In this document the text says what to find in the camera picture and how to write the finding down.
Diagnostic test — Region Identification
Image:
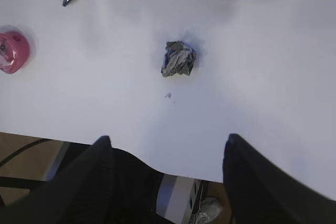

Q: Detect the grey shoe under table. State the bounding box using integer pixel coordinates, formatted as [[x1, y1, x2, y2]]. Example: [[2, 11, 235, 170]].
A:
[[189, 197, 224, 224]]

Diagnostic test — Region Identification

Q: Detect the grey paper ball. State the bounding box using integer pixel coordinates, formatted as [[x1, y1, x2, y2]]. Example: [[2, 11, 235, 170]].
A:
[[161, 41, 197, 78]]

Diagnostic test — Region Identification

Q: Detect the pink pencil sharpener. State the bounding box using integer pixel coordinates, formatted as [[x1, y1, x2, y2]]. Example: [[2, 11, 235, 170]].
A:
[[1, 24, 36, 74]]

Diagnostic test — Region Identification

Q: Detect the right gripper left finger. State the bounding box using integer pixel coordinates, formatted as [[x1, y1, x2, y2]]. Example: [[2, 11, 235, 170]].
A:
[[1, 136, 114, 223]]

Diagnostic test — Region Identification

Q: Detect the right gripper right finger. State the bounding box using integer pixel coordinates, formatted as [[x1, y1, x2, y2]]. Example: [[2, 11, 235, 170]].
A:
[[223, 133, 335, 223]]

